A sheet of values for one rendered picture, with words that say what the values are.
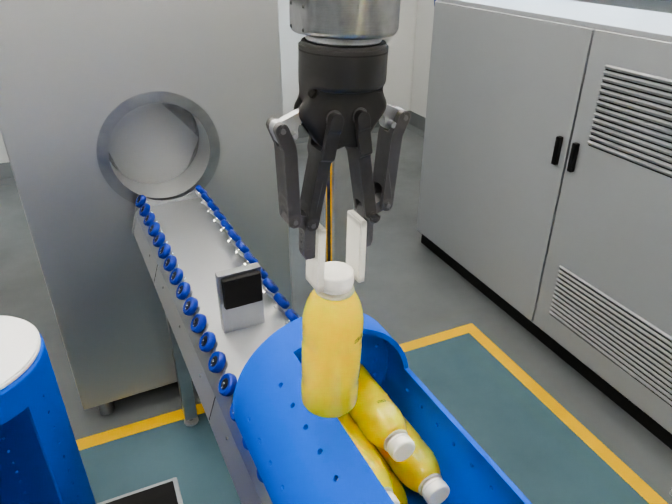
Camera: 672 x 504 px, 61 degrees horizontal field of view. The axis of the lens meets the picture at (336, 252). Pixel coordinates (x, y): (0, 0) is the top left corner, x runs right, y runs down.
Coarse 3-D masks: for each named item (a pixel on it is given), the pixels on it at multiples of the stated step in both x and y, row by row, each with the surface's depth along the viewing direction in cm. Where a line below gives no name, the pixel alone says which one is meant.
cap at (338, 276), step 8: (328, 264) 59; (336, 264) 59; (344, 264) 59; (328, 272) 57; (336, 272) 57; (344, 272) 57; (352, 272) 57; (328, 280) 56; (336, 280) 56; (344, 280) 56; (352, 280) 57; (328, 288) 57; (336, 288) 56; (344, 288) 57
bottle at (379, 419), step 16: (368, 384) 88; (368, 400) 86; (384, 400) 85; (352, 416) 87; (368, 416) 84; (384, 416) 83; (400, 416) 84; (368, 432) 83; (384, 432) 82; (400, 432) 82; (384, 448) 82
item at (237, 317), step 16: (224, 272) 126; (240, 272) 126; (256, 272) 127; (224, 288) 124; (240, 288) 126; (256, 288) 128; (224, 304) 127; (240, 304) 128; (256, 304) 132; (224, 320) 130; (240, 320) 132; (256, 320) 134
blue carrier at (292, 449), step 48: (288, 336) 83; (384, 336) 87; (240, 384) 85; (288, 384) 77; (384, 384) 100; (240, 432) 87; (288, 432) 73; (336, 432) 68; (432, 432) 89; (288, 480) 70; (336, 480) 65; (480, 480) 79
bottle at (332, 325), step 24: (312, 312) 58; (336, 312) 57; (360, 312) 59; (312, 336) 59; (336, 336) 58; (360, 336) 60; (312, 360) 60; (336, 360) 59; (360, 360) 63; (312, 384) 62; (336, 384) 61; (312, 408) 64; (336, 408) 63
